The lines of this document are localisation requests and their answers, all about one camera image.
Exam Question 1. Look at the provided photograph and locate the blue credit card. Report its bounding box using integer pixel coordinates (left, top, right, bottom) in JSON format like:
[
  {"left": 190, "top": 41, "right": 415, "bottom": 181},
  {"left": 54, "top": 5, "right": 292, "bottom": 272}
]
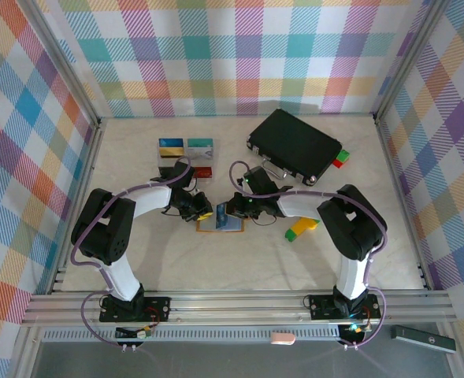
[
  {"left": 158, "top": 137, "right": 185, "bottom": 150},
  {"left": 214, "top": 202, "right": 229, "bottom": 230}
]

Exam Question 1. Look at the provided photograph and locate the orange card holder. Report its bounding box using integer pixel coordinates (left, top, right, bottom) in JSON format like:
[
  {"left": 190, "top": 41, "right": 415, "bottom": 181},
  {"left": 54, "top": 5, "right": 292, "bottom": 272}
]
[{"left": 195, "top": 212, "right": 244, "bottom": 234}]

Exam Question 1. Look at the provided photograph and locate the clear plastic card tray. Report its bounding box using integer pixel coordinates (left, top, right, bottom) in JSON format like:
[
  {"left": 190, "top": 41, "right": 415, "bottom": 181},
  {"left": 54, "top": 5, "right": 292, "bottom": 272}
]
[{"left": 156, "top": 135, "right": 217, "bottom": 181}]

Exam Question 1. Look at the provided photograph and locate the white credit card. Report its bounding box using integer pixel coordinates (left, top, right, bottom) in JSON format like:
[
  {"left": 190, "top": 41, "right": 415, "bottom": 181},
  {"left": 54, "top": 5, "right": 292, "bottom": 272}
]
[{"left": 187, "top": 147, "right": 214, "bottom": 162}]

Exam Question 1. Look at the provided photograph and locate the teal credit card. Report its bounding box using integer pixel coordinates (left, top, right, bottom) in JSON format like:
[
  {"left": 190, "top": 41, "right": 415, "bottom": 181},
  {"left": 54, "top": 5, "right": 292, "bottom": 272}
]
[{"left": 187, "top": 137, "right": 214, "bottom": 150}]

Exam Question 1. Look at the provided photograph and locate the yellow and green toy block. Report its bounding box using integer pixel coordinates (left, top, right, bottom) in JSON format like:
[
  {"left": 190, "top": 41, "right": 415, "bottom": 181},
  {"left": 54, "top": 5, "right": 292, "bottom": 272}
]
[{"left": 284, "top": 216, "right": 321, "bottom": 242}]

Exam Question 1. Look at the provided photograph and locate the black briefcase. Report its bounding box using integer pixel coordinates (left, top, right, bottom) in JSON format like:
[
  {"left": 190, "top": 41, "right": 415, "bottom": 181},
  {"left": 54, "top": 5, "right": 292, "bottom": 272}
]
[{"left": 246, "top": 108, "right": 343, "bottom": 183}]

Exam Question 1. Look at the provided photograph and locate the red and green block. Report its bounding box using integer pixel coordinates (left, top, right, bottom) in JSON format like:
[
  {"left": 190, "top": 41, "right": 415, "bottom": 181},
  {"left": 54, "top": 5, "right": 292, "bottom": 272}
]
[{"left": 332, "top": 149, "right": 351, "bottom": 168}]

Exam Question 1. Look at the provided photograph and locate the small electronics connector board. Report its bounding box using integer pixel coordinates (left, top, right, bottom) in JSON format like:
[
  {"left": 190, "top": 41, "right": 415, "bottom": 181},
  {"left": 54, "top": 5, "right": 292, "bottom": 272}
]
[
  {"left": 115, "top": 324, "right": 154, "bottom": 340},
  {"left": 340, "top": 322, "right": 369, "bottom": 336}
]

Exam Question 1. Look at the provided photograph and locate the aluminium mounting rail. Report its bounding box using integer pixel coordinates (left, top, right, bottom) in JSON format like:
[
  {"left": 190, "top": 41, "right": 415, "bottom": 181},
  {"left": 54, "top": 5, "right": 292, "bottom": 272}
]
[{"left": 20, "top": 290, "right": 457, "bottom": 328}]

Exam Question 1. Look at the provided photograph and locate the aluminium side floor rail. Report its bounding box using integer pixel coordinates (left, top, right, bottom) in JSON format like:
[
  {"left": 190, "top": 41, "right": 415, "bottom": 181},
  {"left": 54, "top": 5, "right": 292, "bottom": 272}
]
[
  {"left": 371, "top": 116, "right": 433, "bottom": 292},
  {"left": 46, "top": 120, "right": 106, "bottom": 296}
]

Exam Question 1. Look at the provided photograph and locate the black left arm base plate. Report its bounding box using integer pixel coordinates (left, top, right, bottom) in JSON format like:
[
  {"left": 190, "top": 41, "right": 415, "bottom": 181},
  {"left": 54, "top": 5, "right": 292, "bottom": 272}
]
[{"left": 98, "top": 295, "right": 173, "bottom": 324}]

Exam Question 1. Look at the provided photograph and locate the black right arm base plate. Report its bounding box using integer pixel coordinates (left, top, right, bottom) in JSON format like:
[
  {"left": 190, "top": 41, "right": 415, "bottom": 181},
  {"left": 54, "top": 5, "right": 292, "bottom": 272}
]
[{"left": 308, "top": 293, "right": 382, "bottom": 321}]

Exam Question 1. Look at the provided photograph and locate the slotted grey cable duct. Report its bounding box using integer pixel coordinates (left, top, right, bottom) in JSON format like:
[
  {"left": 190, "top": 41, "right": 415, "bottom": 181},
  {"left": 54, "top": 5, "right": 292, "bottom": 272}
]
[{"left": 42, "top": 328, "right": 345, "bottom": 343}]

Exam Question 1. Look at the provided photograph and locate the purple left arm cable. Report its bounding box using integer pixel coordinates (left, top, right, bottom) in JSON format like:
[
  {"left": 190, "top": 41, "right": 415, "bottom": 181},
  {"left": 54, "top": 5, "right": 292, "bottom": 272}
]
[{"left": 70, "top": 156, "right": 197, "bottom": 350}]

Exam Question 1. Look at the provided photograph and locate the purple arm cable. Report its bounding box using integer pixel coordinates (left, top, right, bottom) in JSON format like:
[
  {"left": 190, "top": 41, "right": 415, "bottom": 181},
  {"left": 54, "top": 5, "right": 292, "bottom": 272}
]
[
  {"left": 70, "top": 156, "right": 197, "bottom": 350},
  {"left": 229, "top": 160, "right": 388, "bottom": 350}
]

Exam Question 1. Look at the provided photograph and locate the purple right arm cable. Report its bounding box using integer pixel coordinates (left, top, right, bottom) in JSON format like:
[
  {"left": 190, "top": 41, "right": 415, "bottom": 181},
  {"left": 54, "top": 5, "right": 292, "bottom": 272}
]
[{"left": 229, "top": 160, "right": 388, "bottom": 350}]

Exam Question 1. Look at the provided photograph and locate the aluminium upright frame post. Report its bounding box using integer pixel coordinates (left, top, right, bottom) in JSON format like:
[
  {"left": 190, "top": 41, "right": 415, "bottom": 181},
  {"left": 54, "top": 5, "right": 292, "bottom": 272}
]
[
  {"left": 372, "top": 0, "right": 449, "bottom": 125},
  {"left": 25, "top": 0, "right": 102, "bottom": 129}
]

